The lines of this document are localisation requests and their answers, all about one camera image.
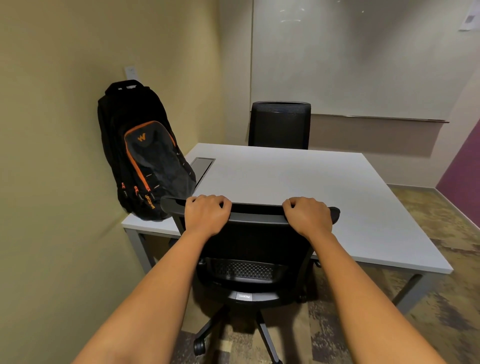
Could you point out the person's left hand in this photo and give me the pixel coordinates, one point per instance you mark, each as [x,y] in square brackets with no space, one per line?
[205,217]

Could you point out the black and orange backpack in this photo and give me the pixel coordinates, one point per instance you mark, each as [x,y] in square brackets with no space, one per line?
[144,157]

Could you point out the person's right forearm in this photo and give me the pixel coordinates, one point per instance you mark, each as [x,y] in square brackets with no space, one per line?
[360,303]

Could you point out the white wall whiteboard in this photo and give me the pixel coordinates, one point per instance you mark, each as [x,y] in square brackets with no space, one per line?
[352,56]

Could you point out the white paper notice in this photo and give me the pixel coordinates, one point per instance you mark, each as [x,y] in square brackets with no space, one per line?
[470,17]

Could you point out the person's right fingers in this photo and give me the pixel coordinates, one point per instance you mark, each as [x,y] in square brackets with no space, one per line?
[303,202]

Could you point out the metal whiteboard tray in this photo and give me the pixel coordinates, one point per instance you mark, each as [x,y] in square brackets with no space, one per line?
[382,118]

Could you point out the person's right hand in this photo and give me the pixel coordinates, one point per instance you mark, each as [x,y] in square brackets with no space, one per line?
[309,219]

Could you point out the black mesh swivel office chair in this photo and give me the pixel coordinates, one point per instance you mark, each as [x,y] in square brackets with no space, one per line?
[255,243]

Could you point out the white wall switch plate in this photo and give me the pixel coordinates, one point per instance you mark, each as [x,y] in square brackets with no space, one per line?
[131,73]

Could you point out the person's left forearm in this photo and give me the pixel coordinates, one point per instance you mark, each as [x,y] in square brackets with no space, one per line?
[150,303]

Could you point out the person's left fingers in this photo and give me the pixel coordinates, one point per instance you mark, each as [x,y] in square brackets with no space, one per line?
[206,200]

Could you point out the grey table leg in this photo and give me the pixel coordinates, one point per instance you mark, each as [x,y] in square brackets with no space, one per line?
[139,249]
[414,292]

